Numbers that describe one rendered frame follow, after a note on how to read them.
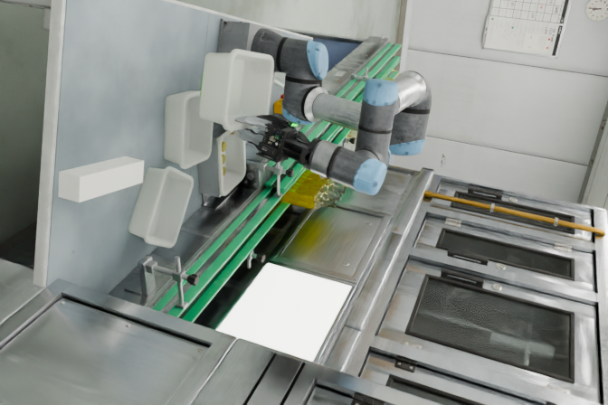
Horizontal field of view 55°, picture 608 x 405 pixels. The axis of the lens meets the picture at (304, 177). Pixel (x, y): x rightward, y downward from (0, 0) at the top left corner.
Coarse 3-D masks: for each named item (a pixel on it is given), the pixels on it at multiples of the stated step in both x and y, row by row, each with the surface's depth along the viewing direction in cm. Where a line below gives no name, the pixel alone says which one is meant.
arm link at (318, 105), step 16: (288, 80) 190; (288, 96) 191; (304, 96) 187; (320, 96) 186; (288, 112) 192; (304, 112) 187; (320, 112) 184; (336, 112) 180; (352, 112) 176; (400, 112) 162; (416, 112) 161; (352, 128) 178; (400, 128) 163; (416, 128) 162; (400, 144) 164; (416, 144) 164
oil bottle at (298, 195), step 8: (288, 192) 219; (296, 192) 218; (304, 192) 218; (312, 192) 218; (320, 192) 219; (280, 200) 222; (288, 200) 220; (296, 200) 219; (304, 200) 218; (312, 200) 216; (320, 200) 216; (312, 208) 218
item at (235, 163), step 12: (228, 132) 190; (228, 144) 204; (240, 144) 203; (228, 156) 207; (240, 156) 205; (228, 168) 209; (240, 168) 208; (228, 180) 204; (240, 180) 206; (228, 192) 199
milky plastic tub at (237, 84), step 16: (208, 64) 125; (224, 64) 123; (240, 64) 140; (256, 64) 142; (272, 64) 141; (208, 80) 125; (224, 80) 123; (240, 80) 142; (256, 80) 142; (208, 96) 125; (224, 96) 123; (240, 96) 144; (256, 96) 143; (208, 112) 126; (224, 112) 123; (240, 112) 145; (256, 112) 144; (224, 128) 125; (240, 128) 131
